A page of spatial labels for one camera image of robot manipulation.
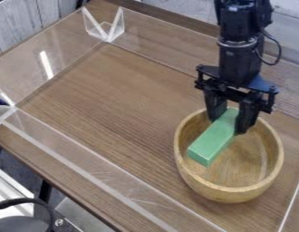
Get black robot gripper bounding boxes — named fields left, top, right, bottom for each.
left=194, top=37, right=278, bottom=134

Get green rectangular block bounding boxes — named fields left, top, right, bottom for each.
left=187, top=108, right=238, bottom=167

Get clear acrylic corner bracket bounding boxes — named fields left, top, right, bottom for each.
left=81, top=7, right=123, bottom=43

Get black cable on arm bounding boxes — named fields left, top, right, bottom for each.
left=253, top=30, right=282, bottom=67

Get light wooden bowl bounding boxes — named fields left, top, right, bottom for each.
left=174, top=110, right=284, bottom=204

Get black table leg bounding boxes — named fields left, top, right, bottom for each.
left=38, top=180, right=51, bottom=203

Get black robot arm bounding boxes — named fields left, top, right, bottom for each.
left=194, top=0, right=278, bottom=134

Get clear acrylic tray wall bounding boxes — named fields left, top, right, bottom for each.
left=0, top=2, right=299, bottom=232

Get black chair armrest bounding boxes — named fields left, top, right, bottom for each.
left=0, top=198, right=54, bottom=232

